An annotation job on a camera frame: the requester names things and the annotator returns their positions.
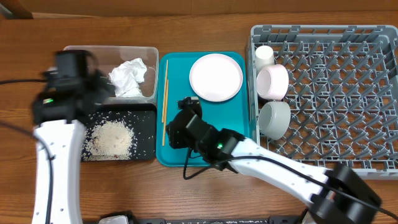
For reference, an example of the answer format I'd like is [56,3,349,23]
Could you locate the wooden chopstick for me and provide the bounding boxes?
[162,60,169,123]
[162,80,169,146]

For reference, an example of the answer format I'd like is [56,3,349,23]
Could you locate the white pink plate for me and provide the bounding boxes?
[189,54,243,102]

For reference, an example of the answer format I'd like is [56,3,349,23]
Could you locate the white grey bowl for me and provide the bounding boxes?
[258,101,291,140]

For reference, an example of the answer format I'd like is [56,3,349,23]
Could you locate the pink bowl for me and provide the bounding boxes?
[256,64,289,100]

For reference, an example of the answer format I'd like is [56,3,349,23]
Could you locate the white paper cup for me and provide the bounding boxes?
[254,45,274,73]

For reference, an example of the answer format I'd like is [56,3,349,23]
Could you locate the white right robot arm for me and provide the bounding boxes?
[166,97,382,224]

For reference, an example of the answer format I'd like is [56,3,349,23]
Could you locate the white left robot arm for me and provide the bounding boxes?
[32,50,115,223]

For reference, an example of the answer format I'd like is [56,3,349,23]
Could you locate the black food waste tray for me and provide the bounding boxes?
[80,103,157,162]

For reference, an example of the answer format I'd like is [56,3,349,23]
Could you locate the grey dishwasher rack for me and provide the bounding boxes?
[246,25,397,180]

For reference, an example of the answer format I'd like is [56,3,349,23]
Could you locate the teal plastic tray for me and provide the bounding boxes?
[156,52,252,167]

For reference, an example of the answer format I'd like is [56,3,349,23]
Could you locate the clear plastic bin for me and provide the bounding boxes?
[64,45,159,105]

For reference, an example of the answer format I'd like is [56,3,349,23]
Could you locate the pile of rice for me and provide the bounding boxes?
[81,110,156,161]

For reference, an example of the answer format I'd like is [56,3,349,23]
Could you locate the crumpled white napkin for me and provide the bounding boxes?
[109,58,147,98]

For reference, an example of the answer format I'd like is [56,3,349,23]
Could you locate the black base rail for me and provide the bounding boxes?
[93,211,312,224]

